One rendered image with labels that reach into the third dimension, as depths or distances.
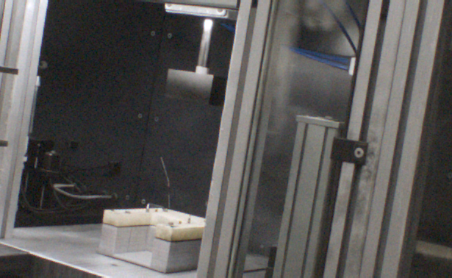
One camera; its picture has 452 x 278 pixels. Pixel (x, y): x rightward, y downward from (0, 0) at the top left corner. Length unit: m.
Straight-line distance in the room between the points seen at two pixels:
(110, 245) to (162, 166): 0.38
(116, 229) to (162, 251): 0.09
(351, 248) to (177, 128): 0.72
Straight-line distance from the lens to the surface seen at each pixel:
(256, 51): 1.16
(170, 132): 1.75
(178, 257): 1.38
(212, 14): 1.40
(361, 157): 1.08
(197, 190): 1.71
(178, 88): 1.44
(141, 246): 1.47
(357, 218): 1.08
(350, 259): 1.09
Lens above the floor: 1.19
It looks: 3 degrees down
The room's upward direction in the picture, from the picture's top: 9 degrees clockwise
